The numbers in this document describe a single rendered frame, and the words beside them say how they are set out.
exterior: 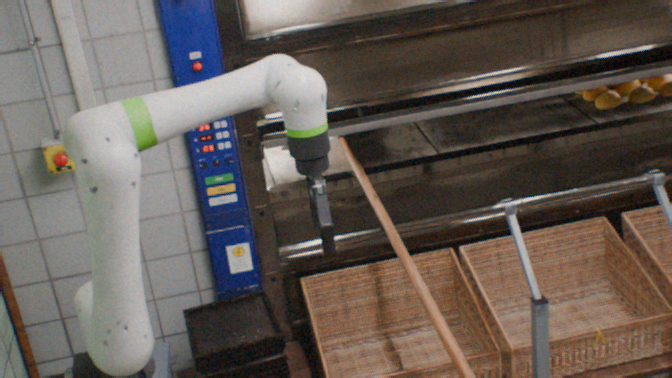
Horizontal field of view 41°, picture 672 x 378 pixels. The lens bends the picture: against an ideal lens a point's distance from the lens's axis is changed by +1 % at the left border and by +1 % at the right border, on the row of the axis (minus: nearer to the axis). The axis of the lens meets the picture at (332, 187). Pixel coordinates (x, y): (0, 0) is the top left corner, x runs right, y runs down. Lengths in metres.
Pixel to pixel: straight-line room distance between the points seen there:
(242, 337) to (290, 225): 0.45
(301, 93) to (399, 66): 1.07
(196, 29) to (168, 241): 0.73
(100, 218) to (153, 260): 1.27
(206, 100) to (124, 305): 0.46
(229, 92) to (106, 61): 0.89
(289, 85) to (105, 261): 0.51
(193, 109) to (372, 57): 1.07
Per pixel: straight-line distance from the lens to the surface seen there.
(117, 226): 1.79
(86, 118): 1.90
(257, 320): 2.88
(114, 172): 1.74
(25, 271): 3.08
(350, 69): 2.86
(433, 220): 2.70
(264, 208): 2.98
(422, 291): 2.30
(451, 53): 2.94
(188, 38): 2.73
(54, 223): 2.99
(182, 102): 1.93
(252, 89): 1.96
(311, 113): 1.88
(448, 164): 3.07
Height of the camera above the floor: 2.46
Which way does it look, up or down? 26 degrees down
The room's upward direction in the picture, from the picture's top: 7 degrees counter-clockwise
